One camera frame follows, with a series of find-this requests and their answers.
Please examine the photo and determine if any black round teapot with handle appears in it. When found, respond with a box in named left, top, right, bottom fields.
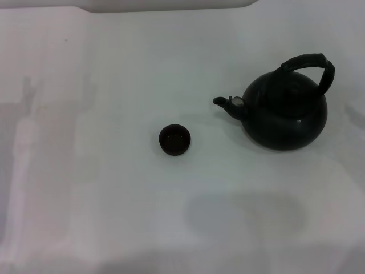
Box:
left=212, top=53, right=336, bottom=151

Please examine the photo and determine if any small dark teacup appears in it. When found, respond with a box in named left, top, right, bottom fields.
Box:
left=158, top=123, right=192, bottom=157

